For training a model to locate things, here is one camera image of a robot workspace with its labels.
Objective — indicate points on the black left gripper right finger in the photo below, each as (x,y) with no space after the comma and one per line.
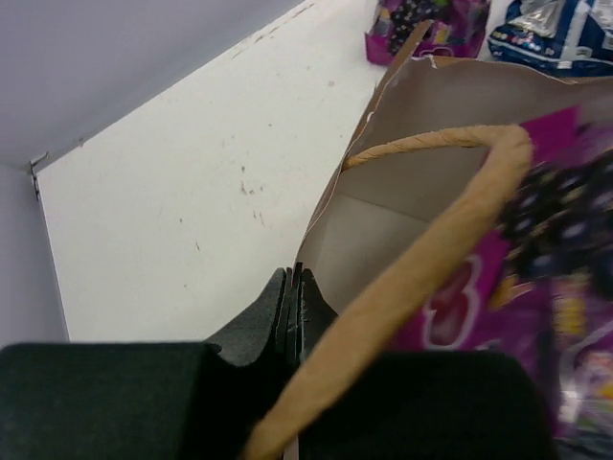
(435,405)

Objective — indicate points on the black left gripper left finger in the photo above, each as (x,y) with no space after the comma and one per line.
(172,400)

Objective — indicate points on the blue white snack bag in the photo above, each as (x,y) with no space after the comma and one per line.
(562,38)

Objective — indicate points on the small magenta snack packet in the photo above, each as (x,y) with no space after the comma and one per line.
(538,287)

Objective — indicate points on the brown paper bag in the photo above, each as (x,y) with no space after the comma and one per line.
(438,151)

